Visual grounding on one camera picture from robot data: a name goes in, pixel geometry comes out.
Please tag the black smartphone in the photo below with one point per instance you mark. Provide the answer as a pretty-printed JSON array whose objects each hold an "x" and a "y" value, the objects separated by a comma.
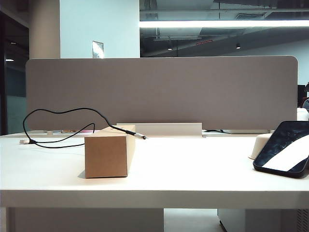
[{"x": 285, "y": 137}]

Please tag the grey fabric desk divider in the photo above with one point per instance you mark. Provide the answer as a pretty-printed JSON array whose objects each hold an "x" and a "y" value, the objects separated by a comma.
[{"x": 169, "y": 91}]

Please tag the brown cardboard box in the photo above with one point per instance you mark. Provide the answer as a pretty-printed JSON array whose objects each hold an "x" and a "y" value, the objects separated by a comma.
[{"x": 106, "y": 157}]

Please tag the pink paper sheet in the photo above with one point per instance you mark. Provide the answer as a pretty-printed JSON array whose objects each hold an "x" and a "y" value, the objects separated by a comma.
[{"x": 88, "y": 131}]

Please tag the round ceiling spotlight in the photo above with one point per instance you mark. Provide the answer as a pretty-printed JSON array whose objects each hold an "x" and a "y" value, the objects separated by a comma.
[
  {"x": 238, "y": 46},
  {"x": 169, "y": 48}
]

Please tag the red illuminated ceiling sign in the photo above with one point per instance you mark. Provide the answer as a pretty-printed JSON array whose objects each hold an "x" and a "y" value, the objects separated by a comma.
[{"x": 204, "y": 42}]

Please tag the white paper pulp tray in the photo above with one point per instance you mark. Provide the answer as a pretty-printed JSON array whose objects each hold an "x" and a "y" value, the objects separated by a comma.
[{"x": 259, "y": 145}]

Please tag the long ceiling light strip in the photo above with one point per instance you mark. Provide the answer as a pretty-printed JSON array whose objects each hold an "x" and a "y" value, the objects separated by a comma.
[{"x": 217, "y": 23}]

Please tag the ceiling air vent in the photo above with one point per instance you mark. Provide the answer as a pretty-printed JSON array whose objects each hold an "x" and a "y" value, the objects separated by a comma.
[{"x": 249, "y": 16}]

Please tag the black background monitor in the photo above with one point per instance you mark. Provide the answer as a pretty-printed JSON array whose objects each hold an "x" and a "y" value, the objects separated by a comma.
[{"x": 300, "y": 96}]

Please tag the seated background person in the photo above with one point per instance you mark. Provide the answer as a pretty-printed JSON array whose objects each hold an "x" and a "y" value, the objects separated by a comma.
[{"x": 306, "y": 102}]

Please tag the framed wall notice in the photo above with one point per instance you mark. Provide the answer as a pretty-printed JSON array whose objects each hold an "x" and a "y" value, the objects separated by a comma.
[{"x": 97, "y": 49}]

